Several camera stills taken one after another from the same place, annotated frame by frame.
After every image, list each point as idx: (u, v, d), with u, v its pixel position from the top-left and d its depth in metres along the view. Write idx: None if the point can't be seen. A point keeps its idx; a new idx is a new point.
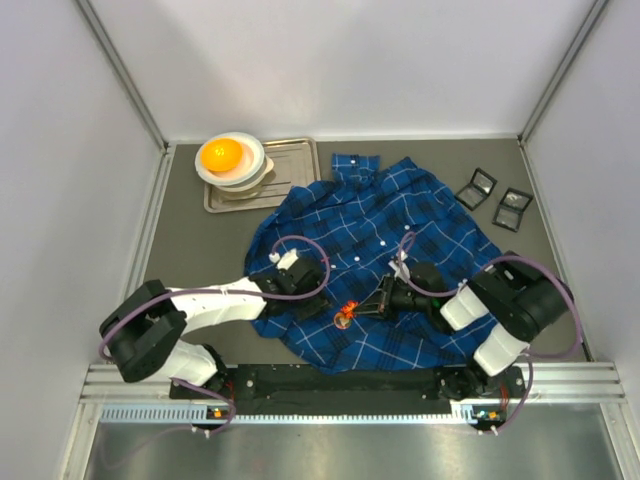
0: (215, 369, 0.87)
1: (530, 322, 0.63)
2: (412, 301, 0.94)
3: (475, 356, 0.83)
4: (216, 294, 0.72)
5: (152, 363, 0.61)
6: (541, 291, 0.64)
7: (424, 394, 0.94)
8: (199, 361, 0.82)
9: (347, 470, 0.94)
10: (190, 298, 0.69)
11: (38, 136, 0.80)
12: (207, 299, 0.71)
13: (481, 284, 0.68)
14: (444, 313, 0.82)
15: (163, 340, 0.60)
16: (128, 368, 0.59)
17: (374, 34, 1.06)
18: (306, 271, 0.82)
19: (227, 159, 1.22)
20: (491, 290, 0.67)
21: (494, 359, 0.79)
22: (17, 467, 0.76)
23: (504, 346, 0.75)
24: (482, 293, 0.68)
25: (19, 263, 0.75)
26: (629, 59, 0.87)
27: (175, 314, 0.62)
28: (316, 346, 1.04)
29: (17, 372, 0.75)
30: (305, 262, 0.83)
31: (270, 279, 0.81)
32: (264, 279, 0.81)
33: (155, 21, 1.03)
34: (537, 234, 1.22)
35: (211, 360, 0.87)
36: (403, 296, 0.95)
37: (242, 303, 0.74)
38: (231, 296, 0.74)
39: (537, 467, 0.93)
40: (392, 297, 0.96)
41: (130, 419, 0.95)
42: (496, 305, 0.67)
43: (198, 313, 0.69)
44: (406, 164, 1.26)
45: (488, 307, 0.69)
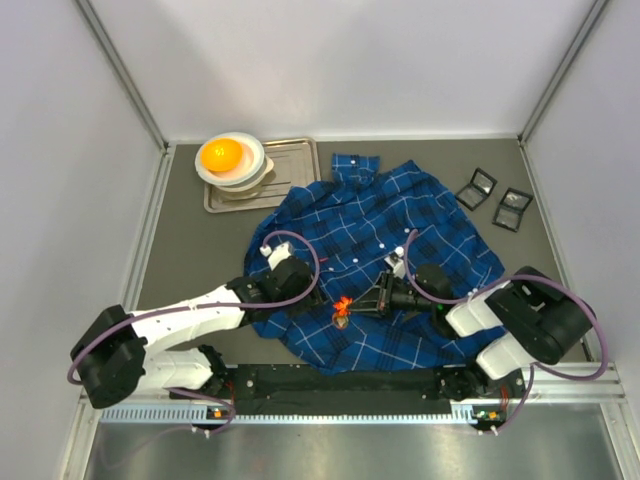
0: (210, 372, 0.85)
1: (555, 347, 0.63)
2: (414, 300, 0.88)
3: (478, 359, 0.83)
4: (183, 310, 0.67)
5: (122, 390, 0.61)
6: (563, 313, 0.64)
7: (424, 394, 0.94)
8: (187, 367, 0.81)
9: (347, 471, 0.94)
10: (155, 320, 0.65)
11: (38, 135, 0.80)
12: (172, 318, 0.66)
13: (502, 305, 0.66)
14: (450, 321, 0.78)
15: (123, 371, 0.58)
16: (96, 395, 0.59)
17: (374, 33, 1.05)
18: (290, 272, 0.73)
19: (227, 159, 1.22)
20: (513, 313, 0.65)
21: (497, 364, 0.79)
22: (18, 466, 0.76)
23: (514, 357, 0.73)
24: (503, 314, 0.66)
25: (20, 262, 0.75)
26: (629, 60, 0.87)
27: (137, 343, 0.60)
28: (316, 347, 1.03)
29: (18, 372, 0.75)
30: (290, 263, 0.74)
31: (251, 283, 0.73)
32: (245, 284, 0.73)
33: (154, 20, 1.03)
34: (537, 234, 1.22)
35: (205, 363, 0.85)
36: (404, 294, 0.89)
37: (213, 317, 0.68)
38: (201, 312, 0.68)
39: (538, 467, 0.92)
40: (391, 294, 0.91)
41: (130, 419, 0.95)
42: (519, 328, 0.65)
43: (163, 337, 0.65)
44: (409, 167, 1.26)
45: (507, 328, 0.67)
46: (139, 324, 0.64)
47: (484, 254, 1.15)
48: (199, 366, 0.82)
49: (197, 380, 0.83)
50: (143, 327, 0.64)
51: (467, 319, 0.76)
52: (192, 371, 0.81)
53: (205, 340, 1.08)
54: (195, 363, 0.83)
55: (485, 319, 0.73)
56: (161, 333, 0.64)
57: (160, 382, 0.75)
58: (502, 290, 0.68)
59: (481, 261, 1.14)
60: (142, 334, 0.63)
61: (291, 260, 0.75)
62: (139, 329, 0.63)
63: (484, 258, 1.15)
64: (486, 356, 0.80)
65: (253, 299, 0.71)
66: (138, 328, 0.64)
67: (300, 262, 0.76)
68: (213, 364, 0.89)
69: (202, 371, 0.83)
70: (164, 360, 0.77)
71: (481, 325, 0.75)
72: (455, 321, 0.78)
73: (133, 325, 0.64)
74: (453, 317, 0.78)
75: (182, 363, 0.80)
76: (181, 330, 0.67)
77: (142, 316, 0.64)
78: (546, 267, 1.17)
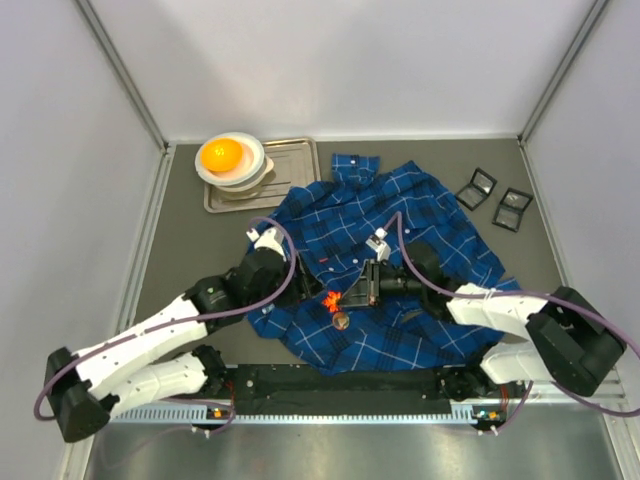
0: (204, 378, 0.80)
1: (597, 385, 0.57)
2: (405, 284, 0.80)
3: (483, 363, 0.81)
4: (132, 340, 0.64)
5: (95, 423, 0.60)
6: (608, 346, 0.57)
7: (424, 394, 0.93)
8: (175, 376, 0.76)
9: (347, 471, 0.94)
10: (101, 357, 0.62)
11: (38, 136, 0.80)
12: (120, 351, 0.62)
13: (549, 338, 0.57)
14: (450, 308, 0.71)
15: (75, 416, 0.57)
16: (69, 435, 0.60)
17: (374, 33, 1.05)
18: (256, 269, 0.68)
19: (226, 159, 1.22)
20: (561, 348, 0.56)
21: (505, 372, 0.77)
22: (19, 466, 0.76)
23: (527, 371, 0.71)
24: (543, 344, 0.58)
25: (20, 262, 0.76)
26: (629, 59, 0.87)
27: (83, 389, 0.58)
28: (316, 347, 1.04)
29: (18, 373, 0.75)
30: (254, 259, 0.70)
31: (213, 286, 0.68)
32: (205, 290, 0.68)
33: (154, 21, 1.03)
34: (537, 234, 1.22)
35: (198, 368, 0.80)
36: (392, 280, 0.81)
37: (168, 338, 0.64)
38: (152, 336, 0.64)
39: (538, 468, 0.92)
40: (380, 284, 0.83)
41: (129, 419, 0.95)
42: (558, 360, 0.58)
43: (114, 372, 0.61)
44: (409, 167, 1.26)
45: (542, 357, 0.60)
46: (83, 366, 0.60)
47: (485, 255, 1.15)
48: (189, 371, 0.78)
49: (193, 382, 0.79)
50: (87, 368, 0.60)
51: (474, 315, 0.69)
52: (181, 380, 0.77)
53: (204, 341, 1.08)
54: (185, 370, 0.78)
55: (500, 326, 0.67)
56: (108, 370, 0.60)
57: (147, 396, 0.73)
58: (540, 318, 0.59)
59: (482, 262, 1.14)
60: (86, 375, 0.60)
61: (256, 257, 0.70)
62: (83, 371, 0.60)
63: (484, 258, 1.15)
64: (496, 360, 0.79)
65: (216, 304, 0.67)
66: (82, 370, 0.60)
67: (266, 257, 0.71)
68: (210, 367, 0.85)
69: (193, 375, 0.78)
70: (145, 377, 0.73)
71: (487, 323, 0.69)
72: (457, 311, 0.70)
73: (76, 367, 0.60)
74: (455, 306, 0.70)
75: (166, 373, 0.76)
76: (132, 362, 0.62)
77: (85, 357, 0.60)
78: (546, 267, 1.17)
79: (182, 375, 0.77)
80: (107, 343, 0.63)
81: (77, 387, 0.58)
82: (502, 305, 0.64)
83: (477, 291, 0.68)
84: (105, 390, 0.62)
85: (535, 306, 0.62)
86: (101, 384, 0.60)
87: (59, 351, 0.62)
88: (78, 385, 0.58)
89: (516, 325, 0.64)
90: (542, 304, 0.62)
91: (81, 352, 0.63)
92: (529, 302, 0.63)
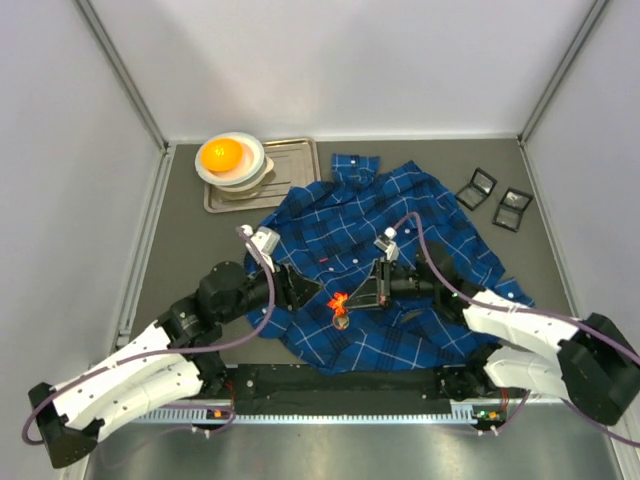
0: (198, 383, 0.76)
1: (621, 416, 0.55)
2: (417, 285, 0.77)
3: (486, 366, 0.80)
4: (106, 371, 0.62)
5: (82, 448, 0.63)
6: None
7: (424, 394, 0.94)
8: (165, 388, 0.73)
9: (347, 470, 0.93)
10: (76, 391, 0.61)
11: (39, 136, 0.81)
12: (95, 384, 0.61)
13: (580, 369, 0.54)
14: (467, 315, 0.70)
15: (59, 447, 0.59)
16: (57, 461, 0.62)
17: (374, 33, 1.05)
18: (213, 293, 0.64)
19: (226, 159, 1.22)
20: (592, 382, 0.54)
21: (510, 377, 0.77)
22: (18, 466, 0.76)
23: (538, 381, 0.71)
24: (573, 373, 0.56)
25: (20, 263, 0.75)
26: (630, 58, 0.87)
27: (62, 424, 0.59)
28: (316, 347, 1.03)
29: (18, 373, 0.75)
30: (209, 280, 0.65)
31: (185, 310, 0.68)
32: (175, 317, 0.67)
33: (154, 21, 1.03)
34: (537, 234, 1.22)
35: (193, 372, 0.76)
36: (404, 280, 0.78)
37: (142, 367, 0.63)
38: (127, 366, 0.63)
39: (539, 468, 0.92)
40: (390, 284, 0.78)
41: (130, 419, 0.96)
42: (585, 389, 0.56)
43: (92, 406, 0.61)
44: (410, 167, 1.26)
45: (567, 382, 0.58)
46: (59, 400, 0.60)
47: (485, 255, 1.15)
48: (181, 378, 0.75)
49: (190, 387, 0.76)
50: (64, 402, 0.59)
51: (491, 326, 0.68)
52: (174, 390, 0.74)
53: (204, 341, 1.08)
54: (176, 379, 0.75)
55: (519, 342, 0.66)
56: (84, 403, 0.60)
57: (139, 410, 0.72)
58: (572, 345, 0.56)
59: (482, 262, 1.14)
60: (63, 410, 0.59)
61: (212, 278, 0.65)
62: (59, 406, 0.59)
63: (484, 258, 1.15)
64: (503, 367, 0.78)
65: (186, 331, 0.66)
66: (58, 404, 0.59)
67: (224, 275, 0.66)
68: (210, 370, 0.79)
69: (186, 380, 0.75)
70: (132, 394, 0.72)
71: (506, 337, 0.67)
72: (473, 319, 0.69)
73: (52, 402, 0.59)
74: (472, 314, 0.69)
75: (156, 384, 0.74)
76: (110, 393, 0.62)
77: (60, 394, 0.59)
78: (546, 266, 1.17)
79: (173, 384, 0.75)
80: (82, 374, 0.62)
81: (54, 424, 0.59)
82: (526, 324, 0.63)
83: (498, 302, 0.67)
84: (87, 420, 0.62)
85: (564, 332, 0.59)
86: (80, 417, 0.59)
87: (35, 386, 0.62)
88: (55, 421, 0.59)
89: (538, 345, 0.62)
90: (572, 331, 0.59)
91: (56, 386, 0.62)
92: (557, 326, 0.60)
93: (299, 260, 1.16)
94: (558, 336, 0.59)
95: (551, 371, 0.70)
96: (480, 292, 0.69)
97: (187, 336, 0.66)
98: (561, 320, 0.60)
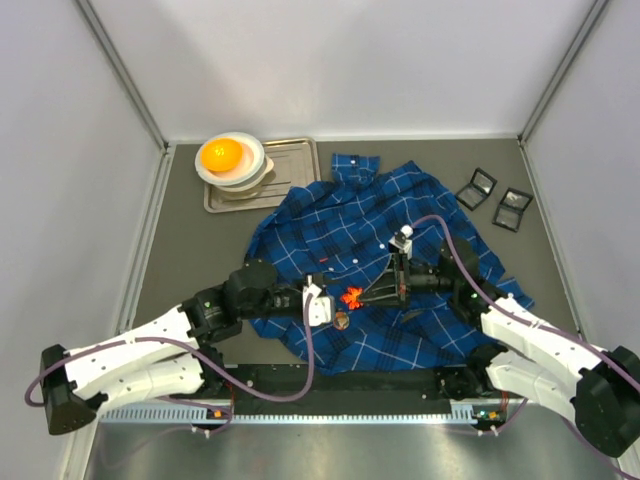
0: (201, 380, 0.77)
1: (623, 452, 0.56)
2: (437, 282, 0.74)
3: (488, 368, 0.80)
4: (120, 346, 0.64)
5: (81, 420, 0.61)
6: None
7: (424, 394, 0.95)
8: (169, 378, 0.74)
9: (346, 470, 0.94)
10: (89, 360, 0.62)
11: (39, 135, 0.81)
12: (109, 356, 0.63)
13: (597, 398, 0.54)
14: (483, 320, 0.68)
15: (61, 413, 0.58)
16: (54, 430, 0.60)
17: (374, 34, 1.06)
18: (240, 288, 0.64)
19: (227, 159, 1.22)
20: (607, 415, 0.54)
21: (511, 382, 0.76)
22: (19, 466, 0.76)
23: (540, 394, 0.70)
24: (587, 402, 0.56)
25: (20, 262, 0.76)
26: (630, 57, 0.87)
27: (65, 389, 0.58)
28: (316, 346, 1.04)
29: (18, 373, 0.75)
30: (239, 275, 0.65)
31: (210, 300, 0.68)
32: (201, 304, 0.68)
33: (155, 20, 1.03)
34: (537, 234, 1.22)
35: (196, 368, 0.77)
36: (424, 276, 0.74)
37: (154, 350, 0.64)
38: (141, 345, 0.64)
39: (539, 469, 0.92)
40: (410, 277, 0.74)
41: (130, 419, 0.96)
42: (595, 420, 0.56)
43: (100, 377, 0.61)
44: (410, 167, 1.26)
45: (577, 408, 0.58)
46: (71, 364, 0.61)
47: (485, 255, 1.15)
48: (185, 372, 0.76)
49: (191, 383, 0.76)
50: (76, 367, 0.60)
51: (507, 336, 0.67)
52: (176, 382, 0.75)
53: None
54: (181, 372, 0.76)
55: (532, 357, 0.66)
56: (95, 373, 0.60)
57: (138, 396, 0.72)
58: (593, 375, 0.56)
59: (482, 262, 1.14)
60: (73, 376, 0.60)
61: (242, 272, 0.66)
62: (70, 371, 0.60)
63: (485, 258, 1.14)
64: (507, 372, 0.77)
65: (207, 321, 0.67)
66: (69, 369, 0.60)
67: (253, 271, 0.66)
68: (207, 373, 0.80)
69: (190, 376, 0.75)
70: (138, 376, 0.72)
71: (518, 347, 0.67)
72: (489, 325, 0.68)
73: (65, 365, 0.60)
74: (490, 319, 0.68)
75: (162, 372, 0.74)
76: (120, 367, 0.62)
77: (75, 357, 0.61)
78: (546, 267, 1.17)
79: (178, 376, 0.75)
80: (98, 345, 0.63)
81: (61, 387, 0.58)
82: (548, 344, 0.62)
83: (520, 314, 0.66)
84: (92, 392, 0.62)
85: (587, 360, 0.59)
86: (87, 386, 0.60)
87: (51, 348, 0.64)
88: (62, 385, 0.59)
89: (554, 366, 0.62)
90: (595, 361, 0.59)
91: (72, 351, 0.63)
92: (580, 353, 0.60)
93: (299, 260, 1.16)
94: (578, 363, 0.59)
95: (558, 389, 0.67)
96: (501, 299, 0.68)
97: (205, 327, 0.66)
98: (585, 349, 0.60)
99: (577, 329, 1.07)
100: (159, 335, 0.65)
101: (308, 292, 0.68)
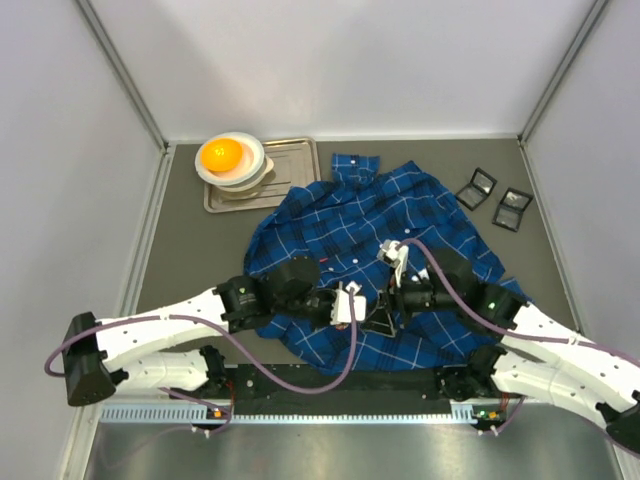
0: (204, 380, 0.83)
1: None
2: (432, 298, 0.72)
3: (494, 376, 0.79)
4: (155, 320, 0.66)
5: (100, 391, 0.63)
6: None
7: (424, 394, 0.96)
8: (178, 371, 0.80)
9: (346, 471, 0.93)
10: (121, 332, 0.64)
11: (40, 133, 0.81)
12: (141, 330, 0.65)
13: None
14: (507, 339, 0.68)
15: (84, 383, 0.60)
16: (74, 398, 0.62)
17: (374, 34, 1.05)
18: (287, 281, 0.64)
19: (227, 159, 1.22)
20: None
21: (521, 387, 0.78)
22: (19, 466, 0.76)
23: (557, 400, 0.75)
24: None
25: (20, 262, 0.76)
26: (630, 57, 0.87)
27: (94, 358, 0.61)
28: (316, 346, 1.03)
29: (19, 372, 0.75)
30: (288, 267, 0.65)
31: (245, 286, 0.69)
32: (236, 288, 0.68)
33: (155, 20, 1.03)
34: (536, 235, 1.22)
35: (202, 367, 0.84)
36: (419, 294, 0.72)
37: (189, 328, 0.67)
38: (175, 322, 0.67)
39: (539, 468, 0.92)
40: (405, 296, 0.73)
41: (129, 419, 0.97)
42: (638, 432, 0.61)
43: (130, 349, 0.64)
44: (410, 167, 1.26)
45: (622, 423, 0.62)
46: (103, 334, 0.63)
47: (485, 255, 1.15)
48: (193, 369, 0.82)
49: (195, 381, 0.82)
50: (108, 338, 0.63)
51: (538, 351, 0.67)
52: (184, 375, 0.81)
53: (204, 341, 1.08)
54: (190, 367, 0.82)
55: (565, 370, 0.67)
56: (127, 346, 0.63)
57: (147, 382, 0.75)
58: None
59: (482, 261, 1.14)
60: (104, 346, 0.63)
61: (292, 265, 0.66)
62: (103, 340, 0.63)
63: (484, 258, 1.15)
64: (515, 379, 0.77)
65: (242, 305, 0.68)
66: (103, 340, 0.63)
67: (304, 267, 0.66)
68: (213, 370, 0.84)
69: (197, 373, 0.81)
70: (155, 363, 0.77)
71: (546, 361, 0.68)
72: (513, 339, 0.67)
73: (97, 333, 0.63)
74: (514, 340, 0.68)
75: (174, 365, 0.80)
76: (150, 342, 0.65)
77: (109, 327, 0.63)
78: (545, 267, 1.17)
79: (186, 370, 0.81)
80: (131, 317, 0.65)
81: (92, 355, 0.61)
82: (591, 366, 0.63)
83: (553, 334, 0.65)
84: (118, 365, 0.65)
85: (633, 381, 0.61)
86: (116, 357, 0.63)
87: (83, 314, 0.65)
88: (93, 354, 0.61)
89: (594, 384, 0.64)
90: None
91: (102, 320, 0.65)
92: (624, 370, 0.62)
93: None
94: (625, 383, 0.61)
95: (579, 395, 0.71)
96: (520, 310, 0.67)
97: (238, 313, 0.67)
98: (628, 365, 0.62)
99: (577, 329, 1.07)
100: (194, 315, 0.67)
101: (349, 287, 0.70)
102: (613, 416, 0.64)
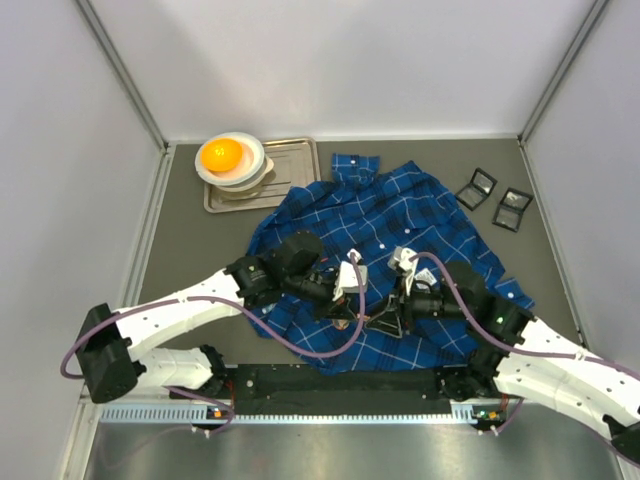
0: (209, 375, 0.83)
1: None
2: (440, 306, 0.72)
3: (496, 381, 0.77)
4: (173, 303, 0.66)
5: (124, 384, 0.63)
6: None
7: (424, 394, 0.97)
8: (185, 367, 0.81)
9: (346, 471, 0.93)
10: (141, 317, 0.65)
11: (39, 133, 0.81)
12: (160, 315, 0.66)
13: None
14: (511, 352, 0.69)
15: (111, 371, 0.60)
16: (99, 392, 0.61)
17: (373, 33, 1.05)
18: (296, 251, 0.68)
19: (227, 159, 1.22)
20: None
21: (524, 392, 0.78)
22: (19, 465, 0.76)
23: (561, 406, 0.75)
24: None
25: (20, 261, 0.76)
26: (630, 56, 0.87)
27: (119, 346, 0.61)
28: (315, 346, 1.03)
29: (18, 372, 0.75)
30: (293, 240, 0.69)
31: (254, 265, 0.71)
32: (245, 267, 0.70)
33: (155, 20, 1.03)
34: (536, 235, 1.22)
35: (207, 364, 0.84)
36: (428, 301, 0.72)
37: (207, 307, 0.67)
38: (194, 303, 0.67)
39: (540, 468, 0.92)
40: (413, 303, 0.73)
41: (130, 419, 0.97)
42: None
43: (152, 334, 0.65)
44: (410, 167, 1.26)
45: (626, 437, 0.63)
46: (123, 322, 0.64)
47: (485, 254, 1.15)
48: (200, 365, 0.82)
49: (199, 378, 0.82)
50: (130, 326, 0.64)
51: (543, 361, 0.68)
52: (191, 371, 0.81)
53: (204, 341, 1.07)
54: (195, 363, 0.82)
55: (571, 382, 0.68)
56: (149, 331, 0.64)
57: (160, 379, 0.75)
58: None
59: (482, 261, 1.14)
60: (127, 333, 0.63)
61: (297, 238, 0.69)
62: (124, 328, 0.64)
63: (484, 258, 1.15)
64: (518, 383, 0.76)
65: (254, 281, 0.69)
66: (124, 328, 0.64)
67: (307, 239, 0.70)
68: (214, 365, 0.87)
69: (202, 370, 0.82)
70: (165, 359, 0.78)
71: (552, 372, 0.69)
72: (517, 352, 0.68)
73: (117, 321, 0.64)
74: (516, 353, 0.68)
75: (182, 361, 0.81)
76: (171, 326, 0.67)
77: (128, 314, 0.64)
78: (545, 266, 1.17)
79: (193, 366, 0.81)
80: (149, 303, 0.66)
81: (116, 342, 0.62)
82: (598, 380, 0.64)
83: (560, 350, 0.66)
84: (142, 351, 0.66)
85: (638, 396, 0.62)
86: (140, 344, 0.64)
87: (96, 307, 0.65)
88: (117, 341, 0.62)
89: (599, 398, 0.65)
90: None
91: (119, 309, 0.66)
92: (630, 386, 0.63)
93: None
94: (631, 399, 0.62)
95: (584, 405, 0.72)
96: (527, 326, 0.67)
97: (252, 289, 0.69)
98: (634, 381, 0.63)
99: (577, 329, 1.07)
100: (209, 294, 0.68)
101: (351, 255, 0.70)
102: (620, 429, 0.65)
